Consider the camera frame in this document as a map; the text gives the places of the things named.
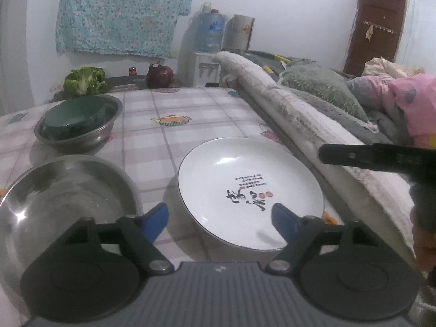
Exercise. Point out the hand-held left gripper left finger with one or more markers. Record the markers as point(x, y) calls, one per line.
point(155, 219)

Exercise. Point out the red cabbage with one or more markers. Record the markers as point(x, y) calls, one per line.
point(159, 76)

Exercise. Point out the person's right hand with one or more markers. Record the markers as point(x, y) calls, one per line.
point(425, 248)

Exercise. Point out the green lettuce head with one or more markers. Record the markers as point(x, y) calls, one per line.
point(83, 81)

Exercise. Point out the pink dotted cloth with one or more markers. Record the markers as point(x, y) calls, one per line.
point(412, 105)

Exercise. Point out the white quilted bolster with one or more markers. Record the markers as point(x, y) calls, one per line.
point(306, 115)

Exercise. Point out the deep stainless steel bowl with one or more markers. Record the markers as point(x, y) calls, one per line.
point(80, 143)

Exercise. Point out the blue water jug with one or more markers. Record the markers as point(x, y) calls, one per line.
point(211, 32)

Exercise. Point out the white printed canister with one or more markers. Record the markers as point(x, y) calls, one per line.
point(240, 32)

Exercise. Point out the white printed plate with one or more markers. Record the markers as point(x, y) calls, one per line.
point(221, 177)

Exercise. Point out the brown wooden door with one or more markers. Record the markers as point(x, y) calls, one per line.
point(374, 30)

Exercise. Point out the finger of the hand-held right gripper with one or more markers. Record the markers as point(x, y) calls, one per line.
point(344, 155)

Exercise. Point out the green ceramic bowl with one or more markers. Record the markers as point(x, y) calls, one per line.
point(68, 115)

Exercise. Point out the cream cloth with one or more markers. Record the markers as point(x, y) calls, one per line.
point(388, 66)

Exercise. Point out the pink checkered tablecloth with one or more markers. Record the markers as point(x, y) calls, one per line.
point(153, 136)

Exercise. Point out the red bottle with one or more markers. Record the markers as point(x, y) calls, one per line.
point(132, 71)

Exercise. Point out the floral teal curtain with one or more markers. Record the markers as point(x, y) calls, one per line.
point(119, 10)

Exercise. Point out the green leaf-print pillow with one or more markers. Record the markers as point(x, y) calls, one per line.
point(320, 85)

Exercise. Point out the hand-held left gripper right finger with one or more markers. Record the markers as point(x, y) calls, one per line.
point(282, 219)

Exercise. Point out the wide stainless steel basin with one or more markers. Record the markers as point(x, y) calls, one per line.
point(61, 190)

